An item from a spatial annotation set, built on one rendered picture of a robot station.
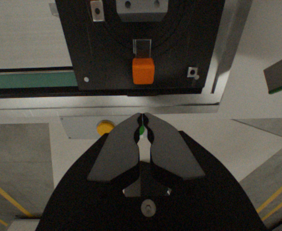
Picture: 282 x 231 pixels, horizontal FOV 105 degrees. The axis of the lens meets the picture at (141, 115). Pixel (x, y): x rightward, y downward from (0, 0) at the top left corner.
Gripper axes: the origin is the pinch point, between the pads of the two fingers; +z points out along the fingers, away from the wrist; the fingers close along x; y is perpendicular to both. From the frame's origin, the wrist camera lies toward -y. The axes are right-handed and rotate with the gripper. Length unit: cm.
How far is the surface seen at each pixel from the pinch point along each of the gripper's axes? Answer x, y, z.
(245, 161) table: 46, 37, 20
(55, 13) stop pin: -12.3, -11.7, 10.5
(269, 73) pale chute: 20.3, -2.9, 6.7
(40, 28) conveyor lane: -18.9, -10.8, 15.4
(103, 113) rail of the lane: -8.6, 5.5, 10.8
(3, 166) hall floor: -231, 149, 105
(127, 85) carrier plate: -2.6, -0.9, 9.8
